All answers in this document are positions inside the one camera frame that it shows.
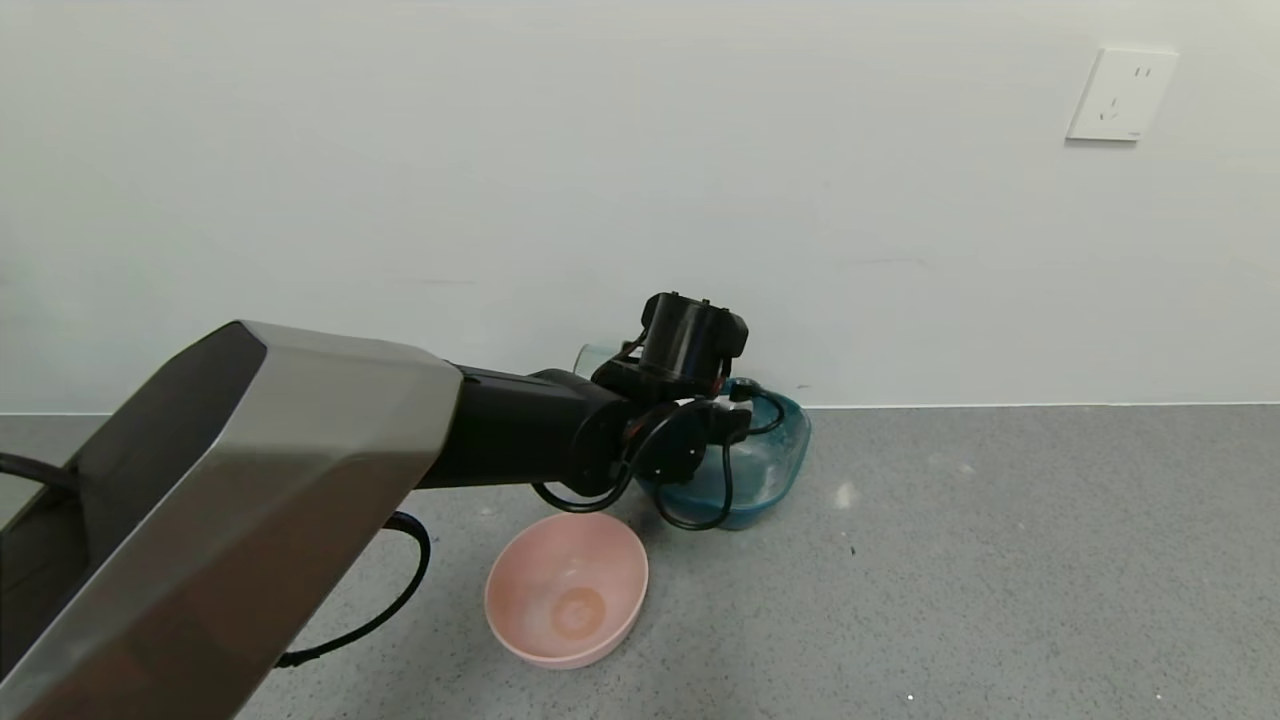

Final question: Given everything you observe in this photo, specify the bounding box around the white wall power outlet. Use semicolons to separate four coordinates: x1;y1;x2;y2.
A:
1065;47;1179;143

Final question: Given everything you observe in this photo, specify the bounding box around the pink round bowl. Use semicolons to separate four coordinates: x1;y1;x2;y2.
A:
485;512;651;669

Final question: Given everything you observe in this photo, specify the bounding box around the teal square bowl with handles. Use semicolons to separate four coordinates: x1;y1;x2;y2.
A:
640;378;812;531

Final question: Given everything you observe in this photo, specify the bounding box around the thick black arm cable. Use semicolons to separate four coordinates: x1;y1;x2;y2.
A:
275;512;433;669

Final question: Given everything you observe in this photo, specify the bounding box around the translucent ribbed plastic cup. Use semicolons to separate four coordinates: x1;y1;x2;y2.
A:
574;343;643;379

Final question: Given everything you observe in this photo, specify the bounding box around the thin black camera cable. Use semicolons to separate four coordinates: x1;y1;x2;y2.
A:
530;385;791;532

